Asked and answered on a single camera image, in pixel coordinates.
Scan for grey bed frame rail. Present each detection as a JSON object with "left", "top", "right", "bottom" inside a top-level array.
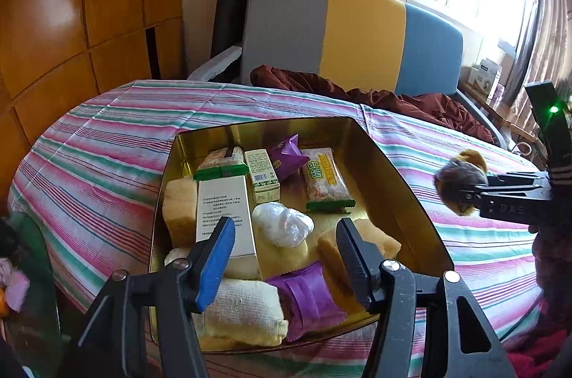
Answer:
[{"left": 456, "top": 87, "right": 510, "bottom": 148}]

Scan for small green box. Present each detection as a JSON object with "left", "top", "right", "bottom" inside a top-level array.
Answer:
[{"left": 243, "top": 148, "right": 282, "bottom": 204}]

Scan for black rolled mat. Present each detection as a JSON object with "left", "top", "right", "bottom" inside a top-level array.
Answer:
[{"left": 210, "top": 0, "right": 255, "bottom": 59}]

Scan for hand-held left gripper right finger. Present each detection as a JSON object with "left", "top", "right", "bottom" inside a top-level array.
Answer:
[{"left": 335, "top": 217, "right": 517, "bottom": 378}]

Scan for wooden side table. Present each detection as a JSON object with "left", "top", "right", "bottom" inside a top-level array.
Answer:
[{"left": 460, "top": 78, "right": 550, "bottom": 155}]

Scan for striped bed cloth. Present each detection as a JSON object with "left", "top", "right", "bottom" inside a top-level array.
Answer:
[{"left": 6, "top": 79, "right": 555, "bottom": 378}]

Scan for wooden wardrobe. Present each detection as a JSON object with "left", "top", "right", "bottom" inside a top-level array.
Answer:
[{"left": 0, "top": 0, "right": 188, "bottom": 200}]

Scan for green glass table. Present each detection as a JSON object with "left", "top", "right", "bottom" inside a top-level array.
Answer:
[{"left": 0, "top": 210, "right": 63, "bottom": 378}]

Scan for person's red clothing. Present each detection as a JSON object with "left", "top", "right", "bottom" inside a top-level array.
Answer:
[{"left": 503, "top": 221, "right": 572, "bottom": 378}]

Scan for purple snack packet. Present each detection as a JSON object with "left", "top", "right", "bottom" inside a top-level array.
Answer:
[
  {"left": 266, "top": 133, "right": 310, "bottom": 182},
  {"left": 266, "top": 262, "right": 348, "bottom": 345}
]

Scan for white cardboard box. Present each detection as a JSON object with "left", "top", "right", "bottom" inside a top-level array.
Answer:
[{"left": 469, "top": 58, "right": 503, "bottom": 99}]

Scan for green snack packet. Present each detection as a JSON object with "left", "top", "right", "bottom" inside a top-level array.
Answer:
[
  {"left": 300, "top": 148, "right": 356, "bottom": 214},
  {"left": 193, "top": 146, "right": 250, "bottom": 181}
]

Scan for white bed rail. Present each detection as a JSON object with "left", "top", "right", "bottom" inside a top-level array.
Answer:
[{"left": 187, "top": 43, "right": 243, "bottom": 83}]

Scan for tall white box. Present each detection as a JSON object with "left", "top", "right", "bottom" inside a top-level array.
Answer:
[{"left": 196, "top": 175, "right": 262, "bottom": 281}]

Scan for brown ball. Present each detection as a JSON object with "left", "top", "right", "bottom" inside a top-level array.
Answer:
[{"left": 433, "top": 148, "right": 490, "bottom": 218}]

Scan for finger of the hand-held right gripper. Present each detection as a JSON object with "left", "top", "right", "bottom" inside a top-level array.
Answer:
[
  {"left": 462, "top": 172, "right": 555, "bottom": 200},
  {"left": 460, "top": 190, "right": 555, "bottom": 221}
]

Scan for white plastic-wrapped ball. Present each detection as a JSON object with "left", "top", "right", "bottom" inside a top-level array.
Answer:
[{"left": 251, "top": 201, "right": 315, "bottom": 249}]

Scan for pink patterned curtain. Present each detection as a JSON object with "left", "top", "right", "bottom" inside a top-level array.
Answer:
[{"left": 509, "top": 0, "right": 572, "bottom": 128}]

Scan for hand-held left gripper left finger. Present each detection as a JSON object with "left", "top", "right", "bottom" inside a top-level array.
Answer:
[{"left": 74, "top": 216, "right": 237, "bottom": 378}]

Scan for grey yellow blue headboard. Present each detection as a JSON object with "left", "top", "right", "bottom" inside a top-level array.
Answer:
[{"left": 240, "top": 0, "right": 464, "bottom": 97}]

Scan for gold tin box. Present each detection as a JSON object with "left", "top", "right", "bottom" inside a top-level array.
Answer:
[{"left": 149, "top": 116, "right": 454, "bottom": 356}]

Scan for dark red blanket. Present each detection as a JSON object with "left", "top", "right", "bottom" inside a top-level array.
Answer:
[{"left": 249, "top": 64, "right": 497, "bottom": 144}]

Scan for pink cloth item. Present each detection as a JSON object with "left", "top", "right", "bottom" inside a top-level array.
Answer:
[{"left": 0, "top": 257, "right": 30, "bottom": 314}]

